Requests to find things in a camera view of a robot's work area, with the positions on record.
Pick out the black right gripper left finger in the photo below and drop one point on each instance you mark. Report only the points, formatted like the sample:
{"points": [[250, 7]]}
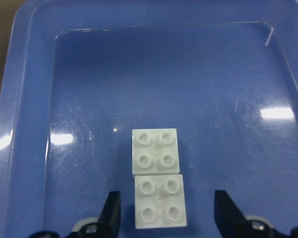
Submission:
{"points": [[109, 221]]}

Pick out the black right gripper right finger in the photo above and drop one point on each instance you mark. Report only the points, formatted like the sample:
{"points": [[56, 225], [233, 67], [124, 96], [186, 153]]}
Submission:
{"points": [[229, 219]]}

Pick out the white block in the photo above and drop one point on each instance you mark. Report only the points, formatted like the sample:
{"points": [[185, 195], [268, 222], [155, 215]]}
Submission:
{"points": [[160, 202], [155, 152]]}

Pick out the blue plastic tray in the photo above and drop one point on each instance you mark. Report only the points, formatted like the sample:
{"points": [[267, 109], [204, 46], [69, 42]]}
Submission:
{"points": [[80, 75]]}

